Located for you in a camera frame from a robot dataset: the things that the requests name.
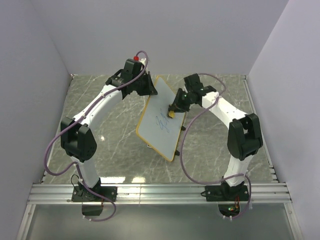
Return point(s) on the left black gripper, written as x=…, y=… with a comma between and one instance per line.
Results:
x=151, y=89

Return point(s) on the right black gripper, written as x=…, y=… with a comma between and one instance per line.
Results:
x=177, y=106

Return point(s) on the yellow whiteboard eraser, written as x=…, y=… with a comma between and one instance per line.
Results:
x=171, y=114

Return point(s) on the yellow framed whiteboard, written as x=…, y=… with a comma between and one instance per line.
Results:
x=155, y=127

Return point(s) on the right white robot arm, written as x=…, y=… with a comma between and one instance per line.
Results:
x=244, y=136

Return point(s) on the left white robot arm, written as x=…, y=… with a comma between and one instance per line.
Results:
x=77, y=138

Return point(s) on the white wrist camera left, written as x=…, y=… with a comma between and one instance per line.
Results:
x=143, y=61

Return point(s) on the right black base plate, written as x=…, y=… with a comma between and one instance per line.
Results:
x=225, y=193

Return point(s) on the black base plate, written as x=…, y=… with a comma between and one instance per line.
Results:
x=225, y=193
x=82, y=195

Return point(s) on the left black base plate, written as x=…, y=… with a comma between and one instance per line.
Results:
x=82, y=195

